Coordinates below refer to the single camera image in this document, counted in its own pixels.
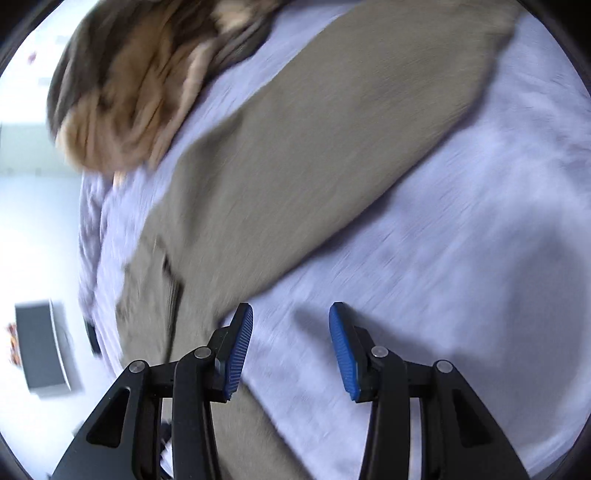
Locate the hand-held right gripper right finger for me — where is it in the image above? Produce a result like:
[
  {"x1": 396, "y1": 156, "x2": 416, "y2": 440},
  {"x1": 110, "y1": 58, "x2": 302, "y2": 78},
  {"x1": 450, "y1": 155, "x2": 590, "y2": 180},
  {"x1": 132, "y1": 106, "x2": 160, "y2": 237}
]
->
[{"x1": 329, "y1": 302, "x2": 532, "y2": 480}]

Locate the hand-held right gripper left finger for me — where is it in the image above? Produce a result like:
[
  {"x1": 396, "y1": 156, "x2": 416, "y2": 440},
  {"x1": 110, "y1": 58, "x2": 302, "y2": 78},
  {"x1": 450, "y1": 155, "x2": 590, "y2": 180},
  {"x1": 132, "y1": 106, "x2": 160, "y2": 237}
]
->
[{"x1": 51, "y1": 303, "x2": 254, "y2": 480}]

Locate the olive knit sweater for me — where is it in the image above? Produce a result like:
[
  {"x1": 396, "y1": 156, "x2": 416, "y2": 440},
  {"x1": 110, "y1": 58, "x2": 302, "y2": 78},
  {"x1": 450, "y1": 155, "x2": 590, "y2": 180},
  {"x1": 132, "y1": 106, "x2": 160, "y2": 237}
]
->
[{"x1": 115, "y1": 0, "x2": 522, "y2": 480}]

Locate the lavender embossed blanket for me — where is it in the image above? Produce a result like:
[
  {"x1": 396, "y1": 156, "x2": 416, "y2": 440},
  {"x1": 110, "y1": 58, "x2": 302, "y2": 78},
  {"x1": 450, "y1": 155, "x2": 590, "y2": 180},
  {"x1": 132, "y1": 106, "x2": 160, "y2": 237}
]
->
[{"x1": 76, "y1": 0, "x2": 591, "y2": 480}]

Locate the grey box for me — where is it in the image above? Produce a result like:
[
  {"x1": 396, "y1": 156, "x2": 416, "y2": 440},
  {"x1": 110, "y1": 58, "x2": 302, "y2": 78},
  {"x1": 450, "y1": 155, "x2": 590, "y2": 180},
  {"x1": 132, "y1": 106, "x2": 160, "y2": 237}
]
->
[{"x1": 14, "y1": 299, "x2": 75, "y2": 394}]

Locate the cream striped garment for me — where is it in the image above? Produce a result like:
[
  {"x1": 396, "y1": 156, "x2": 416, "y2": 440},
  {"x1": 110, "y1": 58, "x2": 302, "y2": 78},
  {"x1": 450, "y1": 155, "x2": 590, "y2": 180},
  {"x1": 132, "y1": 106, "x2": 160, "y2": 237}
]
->
[{"x1": 55, "y1": 0, "x2": 259, "y2": 185}]

